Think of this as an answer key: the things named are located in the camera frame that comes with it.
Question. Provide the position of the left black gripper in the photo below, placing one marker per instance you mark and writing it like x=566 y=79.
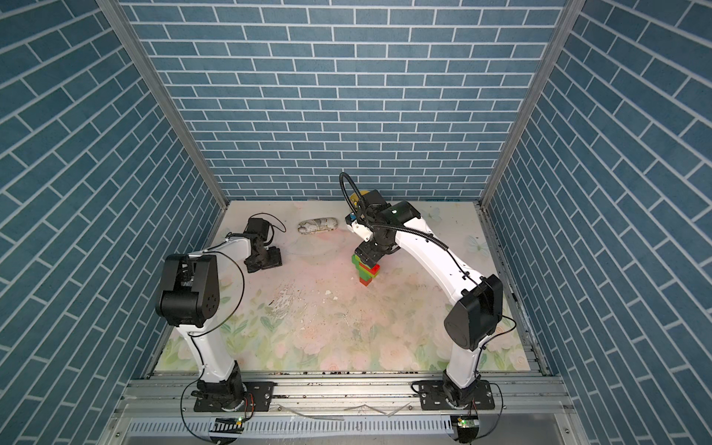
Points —
x=275 y=260

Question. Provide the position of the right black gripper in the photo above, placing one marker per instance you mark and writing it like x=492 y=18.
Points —
x=363 y=251

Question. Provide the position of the lime lego brick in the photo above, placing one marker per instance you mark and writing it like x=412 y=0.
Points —
x=358 y=262
x=367 y=275

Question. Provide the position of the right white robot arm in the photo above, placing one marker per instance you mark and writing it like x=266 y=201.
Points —
x=477 y=300

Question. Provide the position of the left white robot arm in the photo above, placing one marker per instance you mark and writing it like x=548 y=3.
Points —
x=189 y=299

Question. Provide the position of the yellow cup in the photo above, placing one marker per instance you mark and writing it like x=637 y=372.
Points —
x=357 y=203

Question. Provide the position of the floral table mat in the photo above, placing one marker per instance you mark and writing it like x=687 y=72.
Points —
x=313 y=314

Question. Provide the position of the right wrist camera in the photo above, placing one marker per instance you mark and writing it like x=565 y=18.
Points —
x=361 y=230

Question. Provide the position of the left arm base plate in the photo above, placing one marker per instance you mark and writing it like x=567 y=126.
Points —
x=252 y=397

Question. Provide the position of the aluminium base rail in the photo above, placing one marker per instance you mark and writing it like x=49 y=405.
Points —
x=506 y=409

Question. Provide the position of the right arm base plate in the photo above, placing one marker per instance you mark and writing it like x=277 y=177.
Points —
x=441 y=395

